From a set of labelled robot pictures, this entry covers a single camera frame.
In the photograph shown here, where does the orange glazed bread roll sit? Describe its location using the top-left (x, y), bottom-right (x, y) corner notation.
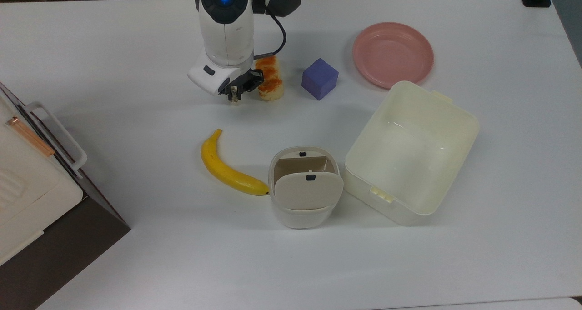
top-left (254, 55), bottom-right (286, 102)

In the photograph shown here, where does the cream trash can with lid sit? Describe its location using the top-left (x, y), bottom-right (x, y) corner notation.
top-left (268, 146), bottom-right (345, 230)

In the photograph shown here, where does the white cabinet handle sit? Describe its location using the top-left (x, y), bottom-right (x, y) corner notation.
top-left (25, 101), bottom-right (88, 179)

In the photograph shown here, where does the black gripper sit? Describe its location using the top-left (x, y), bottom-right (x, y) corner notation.
top-left (220, 68), bottom-right (265, 102)

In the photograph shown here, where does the yellow banana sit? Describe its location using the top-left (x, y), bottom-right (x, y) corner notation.
top-left (201, 128), bottom-right (271, 196)

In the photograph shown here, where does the cream rectangular plastic bin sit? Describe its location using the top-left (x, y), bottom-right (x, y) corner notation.
top-left (343, 80), bottom-right (481, 227)

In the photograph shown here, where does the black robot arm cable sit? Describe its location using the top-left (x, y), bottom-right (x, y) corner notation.
top-left (251, 0), bottom-right (288, 60)

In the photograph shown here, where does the purple cube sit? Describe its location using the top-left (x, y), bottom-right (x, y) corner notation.
top-left (301, 58), bottom-right (340, 101)

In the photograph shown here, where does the pink plate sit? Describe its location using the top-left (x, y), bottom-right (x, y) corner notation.
top-left (352, 22), bottom-right (435, 90)

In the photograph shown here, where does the white toaster oven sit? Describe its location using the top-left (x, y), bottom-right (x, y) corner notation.
top-left (0, 81), bottom-right (132, 310)

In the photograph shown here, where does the orange tape strip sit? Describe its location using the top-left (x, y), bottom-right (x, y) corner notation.
top-left (5, 115), bottom-right (56, 158)

